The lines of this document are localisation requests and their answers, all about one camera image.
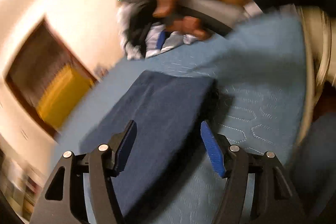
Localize yellow chair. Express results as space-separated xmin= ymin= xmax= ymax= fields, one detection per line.
xmin=36 ymin=64 xmax=94 ymax=130

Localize dark blue denim pants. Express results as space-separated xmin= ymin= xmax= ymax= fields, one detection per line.
xmin=80 ymin=71 xmax=218 ymax=223

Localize grey crumpled blanket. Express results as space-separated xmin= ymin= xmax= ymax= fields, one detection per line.
xmin=116 ymin=0 xmax=263 ymax=60

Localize blue quilted bed mattress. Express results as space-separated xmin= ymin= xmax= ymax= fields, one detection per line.
xmin=51 ymin=13 xmax=306 ymax=223

